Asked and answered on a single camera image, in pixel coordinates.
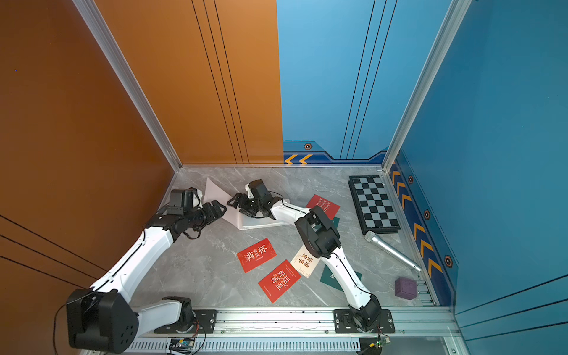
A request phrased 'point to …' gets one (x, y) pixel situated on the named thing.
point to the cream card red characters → (305, 262)
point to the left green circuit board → (184, 346)
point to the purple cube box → (405, 288)
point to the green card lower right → (328, 278)
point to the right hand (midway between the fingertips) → (233, 206)
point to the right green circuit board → (377, 344)
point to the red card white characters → (256, 255)
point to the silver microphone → (370, 237)
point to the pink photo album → (280, 212)
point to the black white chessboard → (373, 205)
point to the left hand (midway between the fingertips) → (221, 209)
